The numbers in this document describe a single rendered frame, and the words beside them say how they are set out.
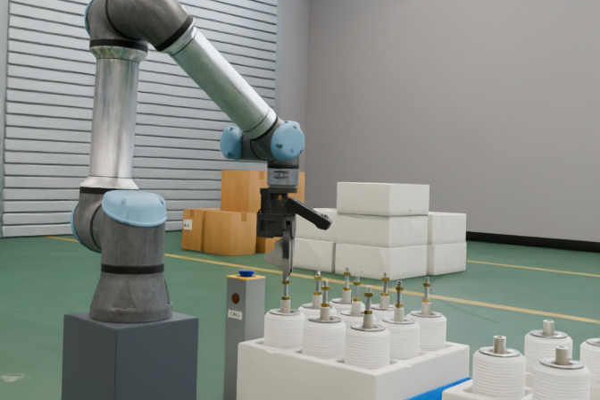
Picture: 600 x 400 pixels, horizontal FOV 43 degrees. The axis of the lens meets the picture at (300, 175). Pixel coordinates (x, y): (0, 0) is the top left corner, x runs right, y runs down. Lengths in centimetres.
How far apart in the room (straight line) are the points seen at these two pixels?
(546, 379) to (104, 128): 95
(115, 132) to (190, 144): 601
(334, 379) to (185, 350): 35
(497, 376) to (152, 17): 91
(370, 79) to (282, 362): 668
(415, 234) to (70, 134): 343
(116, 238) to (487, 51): 630
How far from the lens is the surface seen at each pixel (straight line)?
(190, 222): 572
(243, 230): 542
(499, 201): 730
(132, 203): 141
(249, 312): 192
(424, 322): 182
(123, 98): 156
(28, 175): 667
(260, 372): 178
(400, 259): 440
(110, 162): 155
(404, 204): 440
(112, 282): 143
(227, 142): 170
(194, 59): 150
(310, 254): 469
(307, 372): 169
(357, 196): 443
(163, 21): 147
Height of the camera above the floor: 57
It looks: level
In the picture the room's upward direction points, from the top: 2 degrees clockwise
